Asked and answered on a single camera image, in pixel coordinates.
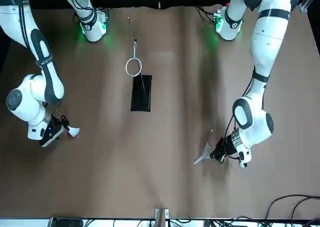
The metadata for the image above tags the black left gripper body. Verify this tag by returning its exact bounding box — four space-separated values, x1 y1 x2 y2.
218 136 238 158

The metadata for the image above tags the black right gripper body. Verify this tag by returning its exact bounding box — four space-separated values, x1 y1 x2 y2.
39 115 65 148

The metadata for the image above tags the white filter paper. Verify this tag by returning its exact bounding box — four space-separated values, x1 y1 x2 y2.
67 126 81 139

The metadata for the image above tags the clear funnel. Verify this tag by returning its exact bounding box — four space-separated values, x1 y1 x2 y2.
192 139 216 166

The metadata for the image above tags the black base metal rod stand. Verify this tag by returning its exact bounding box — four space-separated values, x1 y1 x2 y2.
126 15 153 112

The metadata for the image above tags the grey black electronic device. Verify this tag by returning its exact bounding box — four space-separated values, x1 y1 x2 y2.
48 216 85 227

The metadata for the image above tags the aluminium post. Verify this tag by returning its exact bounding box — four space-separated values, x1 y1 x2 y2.
154 207 170 227

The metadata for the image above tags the silver ring clamp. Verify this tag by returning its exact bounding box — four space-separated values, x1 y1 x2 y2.
125 38 143 77

